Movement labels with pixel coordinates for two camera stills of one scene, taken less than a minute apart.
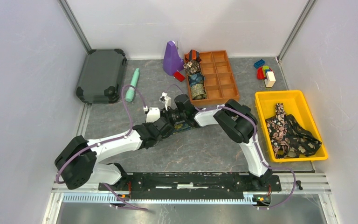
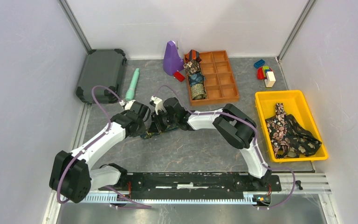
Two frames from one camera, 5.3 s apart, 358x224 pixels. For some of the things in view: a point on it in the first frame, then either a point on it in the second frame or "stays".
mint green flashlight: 130,94 stays
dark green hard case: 101,76 stays
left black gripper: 146,125 to 141,131
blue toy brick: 259,63 stays
